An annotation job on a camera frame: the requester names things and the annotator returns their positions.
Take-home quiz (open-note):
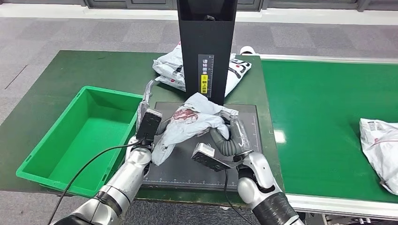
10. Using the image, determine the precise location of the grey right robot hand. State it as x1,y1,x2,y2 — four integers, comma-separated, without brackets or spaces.
221,113,253,154

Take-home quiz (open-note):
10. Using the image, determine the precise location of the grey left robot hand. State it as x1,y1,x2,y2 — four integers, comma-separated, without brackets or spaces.
136,79,156,133

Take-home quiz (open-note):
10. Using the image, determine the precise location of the grey parcel with smeared red print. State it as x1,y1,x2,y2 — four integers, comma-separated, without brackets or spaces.
151,92,239,167

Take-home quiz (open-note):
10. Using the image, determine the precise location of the white parcel with bright red print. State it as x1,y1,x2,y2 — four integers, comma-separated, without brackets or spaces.
359,118,398,196

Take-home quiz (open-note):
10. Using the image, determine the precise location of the white parcel with red dot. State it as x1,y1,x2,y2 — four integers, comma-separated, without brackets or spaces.
154,75,187,92

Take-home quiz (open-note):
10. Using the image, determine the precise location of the white parcel with black print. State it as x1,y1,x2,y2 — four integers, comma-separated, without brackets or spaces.
152,42,253,98

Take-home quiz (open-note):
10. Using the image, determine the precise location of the black inbound scanner machine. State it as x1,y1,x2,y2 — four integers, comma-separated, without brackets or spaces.
141,0,263,192

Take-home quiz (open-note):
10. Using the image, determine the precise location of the white conveyor roller end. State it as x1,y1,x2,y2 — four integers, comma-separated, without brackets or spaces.
240,45,259,57

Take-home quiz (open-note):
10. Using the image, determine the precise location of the green conveyor belt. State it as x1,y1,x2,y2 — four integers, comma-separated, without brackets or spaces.
261,60,398,204

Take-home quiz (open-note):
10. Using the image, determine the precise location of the dark green table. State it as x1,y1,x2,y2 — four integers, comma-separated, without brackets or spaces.
0,49,285,209

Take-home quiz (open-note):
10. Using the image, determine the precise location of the black and yellow label sticker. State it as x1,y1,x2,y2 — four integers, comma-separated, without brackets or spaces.
198,54,215,99

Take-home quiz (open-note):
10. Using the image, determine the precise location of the green plastic crate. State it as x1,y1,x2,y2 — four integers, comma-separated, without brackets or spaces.
15,86,144,198

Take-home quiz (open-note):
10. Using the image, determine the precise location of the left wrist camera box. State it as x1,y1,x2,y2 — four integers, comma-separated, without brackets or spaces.
136,108,163,144

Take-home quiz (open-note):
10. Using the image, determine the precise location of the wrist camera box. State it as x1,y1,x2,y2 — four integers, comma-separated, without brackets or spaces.
136,108,163,144
191,142,232,173

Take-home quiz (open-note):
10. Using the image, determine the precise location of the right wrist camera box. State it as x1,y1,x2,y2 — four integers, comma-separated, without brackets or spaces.
191,142,232,173

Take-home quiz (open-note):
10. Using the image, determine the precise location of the black right camera cable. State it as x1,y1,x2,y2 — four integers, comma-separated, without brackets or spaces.
223,169,254,225

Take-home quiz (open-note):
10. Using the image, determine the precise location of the silver conveyor frame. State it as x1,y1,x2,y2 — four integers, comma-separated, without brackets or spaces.
259,54,398,225

